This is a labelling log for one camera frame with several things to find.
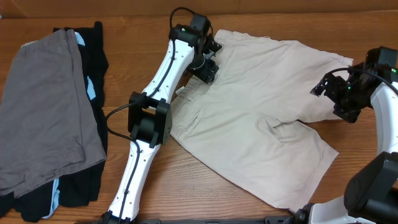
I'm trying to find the beige khaki shorts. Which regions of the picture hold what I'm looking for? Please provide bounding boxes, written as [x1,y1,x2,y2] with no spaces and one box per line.
[171,30,353,212]

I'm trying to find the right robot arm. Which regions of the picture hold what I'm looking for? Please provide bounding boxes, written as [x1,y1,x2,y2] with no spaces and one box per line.
[285,46,397,224]

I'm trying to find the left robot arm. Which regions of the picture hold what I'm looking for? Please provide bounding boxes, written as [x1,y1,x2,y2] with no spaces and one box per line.
[99,13,222,223]

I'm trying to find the grey folded garment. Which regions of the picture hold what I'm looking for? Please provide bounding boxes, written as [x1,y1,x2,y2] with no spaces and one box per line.
[1,30,106,197]

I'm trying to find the black garment with blue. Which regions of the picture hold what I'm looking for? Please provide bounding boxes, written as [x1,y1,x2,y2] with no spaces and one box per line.
[1,21,109,222]

